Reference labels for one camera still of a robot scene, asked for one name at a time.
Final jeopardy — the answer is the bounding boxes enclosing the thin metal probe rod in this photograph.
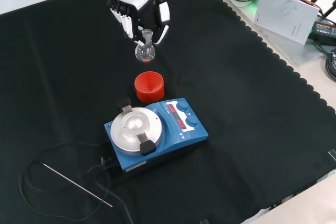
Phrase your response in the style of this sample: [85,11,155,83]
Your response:
[41,163,114,208]

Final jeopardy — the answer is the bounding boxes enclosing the black coiled cable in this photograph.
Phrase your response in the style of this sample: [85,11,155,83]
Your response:
[324,47,336,82]

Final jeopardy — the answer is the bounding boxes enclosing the black heater cable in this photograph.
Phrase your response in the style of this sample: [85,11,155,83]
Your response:
[17,141,135,224]

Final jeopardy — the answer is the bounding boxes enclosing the clear glass round-bottom flask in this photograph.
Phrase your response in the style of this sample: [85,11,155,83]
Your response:
[134,29,156,63]

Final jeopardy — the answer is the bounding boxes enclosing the heater with blue base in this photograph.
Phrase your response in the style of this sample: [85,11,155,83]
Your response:
[103,98,209,174]

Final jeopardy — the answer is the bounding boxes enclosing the black power adapter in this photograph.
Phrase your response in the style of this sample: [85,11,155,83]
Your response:
[308,20,336,47]

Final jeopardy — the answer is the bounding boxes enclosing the black bench cloth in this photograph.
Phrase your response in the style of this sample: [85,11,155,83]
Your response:
[0,0,336,224]

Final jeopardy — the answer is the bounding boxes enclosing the white paper booklet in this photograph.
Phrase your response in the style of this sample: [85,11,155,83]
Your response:
[253,0,321,46]

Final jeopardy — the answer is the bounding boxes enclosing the red ribbed flask stand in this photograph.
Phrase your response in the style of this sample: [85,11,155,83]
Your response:
[134,70,166,103]

